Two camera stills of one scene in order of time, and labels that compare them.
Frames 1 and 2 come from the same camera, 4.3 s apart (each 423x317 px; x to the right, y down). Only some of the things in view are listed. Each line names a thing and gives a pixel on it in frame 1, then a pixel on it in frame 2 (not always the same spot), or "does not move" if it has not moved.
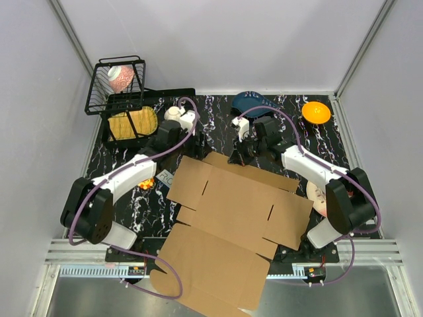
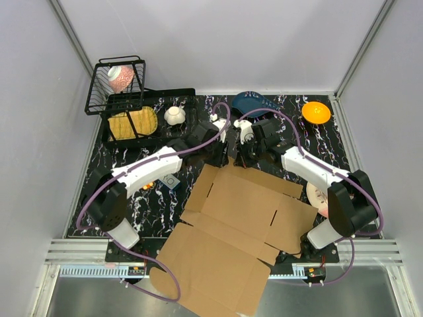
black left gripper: x=199 y=151 -> x=222 y=160
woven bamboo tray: x=145 y=119 does not move
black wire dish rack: x=131 y=115 does not move
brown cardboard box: x=217 y=255 does not move
